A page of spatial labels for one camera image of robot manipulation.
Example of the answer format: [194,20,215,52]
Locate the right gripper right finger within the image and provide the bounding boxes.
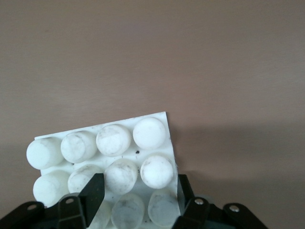
[173,174,266,229]

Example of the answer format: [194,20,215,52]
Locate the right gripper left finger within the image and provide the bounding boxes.
[0,173,107,229]

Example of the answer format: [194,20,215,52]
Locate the white studded base plate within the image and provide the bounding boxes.
[25,111,183,229]

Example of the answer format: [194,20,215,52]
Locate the brown table cover sheet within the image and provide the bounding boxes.
[0,0,305,229]

